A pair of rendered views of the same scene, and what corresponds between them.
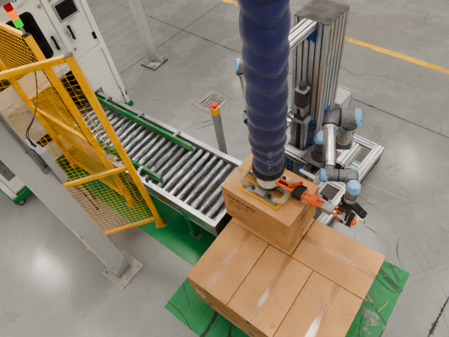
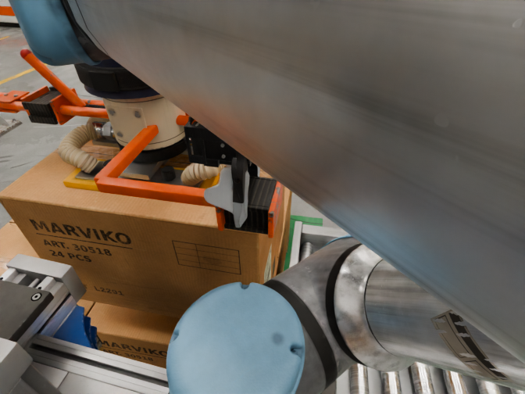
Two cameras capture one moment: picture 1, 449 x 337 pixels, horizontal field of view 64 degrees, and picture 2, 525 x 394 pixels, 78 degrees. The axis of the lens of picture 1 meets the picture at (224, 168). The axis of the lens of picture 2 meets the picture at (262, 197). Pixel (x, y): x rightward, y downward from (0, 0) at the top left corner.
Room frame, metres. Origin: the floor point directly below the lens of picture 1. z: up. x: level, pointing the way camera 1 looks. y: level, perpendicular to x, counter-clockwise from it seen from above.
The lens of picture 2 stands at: (2.18, -0.50, 1.52)
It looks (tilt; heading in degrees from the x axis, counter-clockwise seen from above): 39 degrees down; 143
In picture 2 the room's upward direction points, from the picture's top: straight up
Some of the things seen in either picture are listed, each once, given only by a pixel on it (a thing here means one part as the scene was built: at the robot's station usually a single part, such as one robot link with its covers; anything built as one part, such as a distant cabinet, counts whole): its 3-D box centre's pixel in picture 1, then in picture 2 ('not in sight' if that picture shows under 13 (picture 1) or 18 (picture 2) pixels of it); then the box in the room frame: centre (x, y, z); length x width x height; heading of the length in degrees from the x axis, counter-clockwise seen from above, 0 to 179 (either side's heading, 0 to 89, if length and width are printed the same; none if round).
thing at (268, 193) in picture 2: not in sight; (251, 202); (1.87, -0.29, 1.20); 0.09 x 0.08 x 0.05; 132
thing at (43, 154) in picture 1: (46, 160); not in sight; (1.65, 1.11, 1.62); 0.20 x 0.05 x 0.30; 44
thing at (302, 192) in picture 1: (298, 192); (53, 105); (1.28, -0.46, 1.20); 0.10 x 0.08 x 0.06; 132
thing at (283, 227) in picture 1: (269, 200); (173, 216); (1.47, -0.29, 0.88); 0.60 x 0.40 x 0.40; 42
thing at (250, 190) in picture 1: (260, 192); not in sight; (1.41, -0.22, 1.10); 0.34 x 0.10 x 0.05; 42
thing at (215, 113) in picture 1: (221, 143); not in sight; (2.50, -0.03, 0.50); 0.07 x 0.07 x 1.00; 44
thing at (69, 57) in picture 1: (83, 175); not in sight; (1.97, 1.15, 1.05); 0.87 x 0.10 x 2.10; 96
